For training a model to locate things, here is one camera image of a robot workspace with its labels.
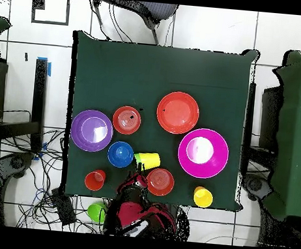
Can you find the black stand base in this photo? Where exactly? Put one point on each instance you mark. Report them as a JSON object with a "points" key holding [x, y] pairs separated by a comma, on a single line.
{"points": [[255, 184], [16, 163]]}

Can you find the purple plastic bowl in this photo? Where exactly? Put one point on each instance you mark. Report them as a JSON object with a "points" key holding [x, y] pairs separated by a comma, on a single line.
{"points": [[77, 136]]}

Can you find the blue plastic bowl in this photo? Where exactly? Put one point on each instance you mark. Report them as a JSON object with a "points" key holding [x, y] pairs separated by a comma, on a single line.
{"points": [[116, 158]]}

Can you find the green round object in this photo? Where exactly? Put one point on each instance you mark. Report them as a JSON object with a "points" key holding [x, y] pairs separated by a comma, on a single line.
{"points": [[95, 211]]}

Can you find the light orange plastic cup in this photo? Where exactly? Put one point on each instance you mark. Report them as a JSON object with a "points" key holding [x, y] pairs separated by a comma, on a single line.
{"points": [[197, 188]]}

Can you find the black metal frame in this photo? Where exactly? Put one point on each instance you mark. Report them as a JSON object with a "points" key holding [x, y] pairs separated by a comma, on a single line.
{"points": [[39, 93]]}

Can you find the large pink plastic bowl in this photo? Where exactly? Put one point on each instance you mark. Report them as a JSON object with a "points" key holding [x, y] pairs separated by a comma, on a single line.
{"points": [[214, 169]]}

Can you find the black power strip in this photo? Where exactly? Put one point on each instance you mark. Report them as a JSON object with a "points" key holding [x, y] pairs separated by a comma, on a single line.
{"points": [[63, 208]]}

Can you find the grey office chair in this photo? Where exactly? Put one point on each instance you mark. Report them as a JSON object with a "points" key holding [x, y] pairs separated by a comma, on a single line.
{"points": [[157, 11]]}

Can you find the large orange plastic bowl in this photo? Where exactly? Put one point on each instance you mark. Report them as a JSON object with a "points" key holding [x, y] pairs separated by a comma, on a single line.
{"points": [[177, 113]]}

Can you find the blue tape strip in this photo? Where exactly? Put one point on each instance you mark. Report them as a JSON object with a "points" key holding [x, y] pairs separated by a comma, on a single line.
{"points": [[49, 69]]}

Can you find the yellow plastic cup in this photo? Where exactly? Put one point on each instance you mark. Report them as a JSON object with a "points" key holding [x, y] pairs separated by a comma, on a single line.
{"points": [[151, 160], [203, 198]]}

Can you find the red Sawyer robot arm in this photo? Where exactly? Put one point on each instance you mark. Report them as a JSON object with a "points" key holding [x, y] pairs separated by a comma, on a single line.
{"points": [[132, 214]]}

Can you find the small orange plastic bowl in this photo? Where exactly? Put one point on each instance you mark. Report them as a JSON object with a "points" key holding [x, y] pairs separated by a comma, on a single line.
{"points": [[161, 183], [121, 126]]}

